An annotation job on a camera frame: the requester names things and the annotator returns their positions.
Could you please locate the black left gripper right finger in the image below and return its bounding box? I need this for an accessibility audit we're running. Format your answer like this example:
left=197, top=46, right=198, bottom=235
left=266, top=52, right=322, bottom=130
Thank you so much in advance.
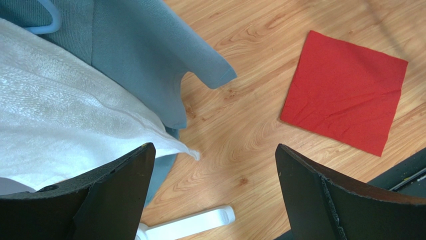
left=274, top=143, right=426, bottom=240

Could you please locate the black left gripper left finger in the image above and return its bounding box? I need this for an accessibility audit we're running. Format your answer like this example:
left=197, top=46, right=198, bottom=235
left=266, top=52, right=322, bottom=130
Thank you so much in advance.
left=0, top=143, right=156, bottom=240

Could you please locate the red paper napkin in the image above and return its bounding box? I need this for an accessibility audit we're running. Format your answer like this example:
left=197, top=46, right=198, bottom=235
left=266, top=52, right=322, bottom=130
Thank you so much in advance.
left=280, top=30, right=408, bottom=156

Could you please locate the white terry towel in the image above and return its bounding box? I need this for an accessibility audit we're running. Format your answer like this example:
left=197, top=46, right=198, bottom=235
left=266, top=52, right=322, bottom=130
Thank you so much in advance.
left=0, top=19, right=200, bottom=191

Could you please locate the teal blue hanging garment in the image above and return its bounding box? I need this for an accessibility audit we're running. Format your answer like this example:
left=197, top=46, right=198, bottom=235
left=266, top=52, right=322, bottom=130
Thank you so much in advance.
left=0, top=0, right=237, bottom=199

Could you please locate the light blue plastic hanger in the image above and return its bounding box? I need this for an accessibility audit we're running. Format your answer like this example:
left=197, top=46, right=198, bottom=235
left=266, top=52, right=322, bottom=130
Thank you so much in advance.
left=23, top=0, right=63, bottom=36

